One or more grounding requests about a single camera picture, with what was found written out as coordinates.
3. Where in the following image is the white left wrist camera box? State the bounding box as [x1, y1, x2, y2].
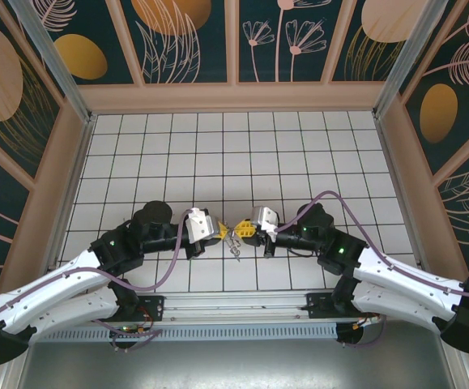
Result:
[185, 207, 219, 246]

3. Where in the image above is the metal keyring bunch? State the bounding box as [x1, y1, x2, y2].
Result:
[222, 233, 246, 254]

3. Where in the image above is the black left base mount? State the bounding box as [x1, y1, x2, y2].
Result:
[134, 294, 165, 323]

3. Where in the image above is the grey metal sheet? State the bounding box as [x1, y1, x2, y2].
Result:
[13, 339, 464, 389]

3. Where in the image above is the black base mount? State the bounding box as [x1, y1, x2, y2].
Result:
[134, 294, 165, 323]
[305, 291, 340, 321]

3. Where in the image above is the small circuit board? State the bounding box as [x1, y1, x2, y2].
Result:
[110, 323, 148, 340]

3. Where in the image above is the aluminium corner post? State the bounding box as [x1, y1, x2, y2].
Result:
[7, 0, 98, 125]
[373, 0, 462, 119]

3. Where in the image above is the aluminium frame rail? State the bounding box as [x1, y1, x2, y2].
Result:
[23, 288, 458, 330]

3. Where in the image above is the grey slotted cable duct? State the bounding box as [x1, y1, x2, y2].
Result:
[39, 323, 339, 342]

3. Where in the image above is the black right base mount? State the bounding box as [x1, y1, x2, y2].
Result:
[305, 291, 340, 321]

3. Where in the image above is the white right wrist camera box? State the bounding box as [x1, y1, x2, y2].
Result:
[249, 205, 279, 237]

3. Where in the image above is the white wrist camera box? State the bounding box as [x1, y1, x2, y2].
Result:
[249, 205, 279, 237]
[185, 207, 219, 246]

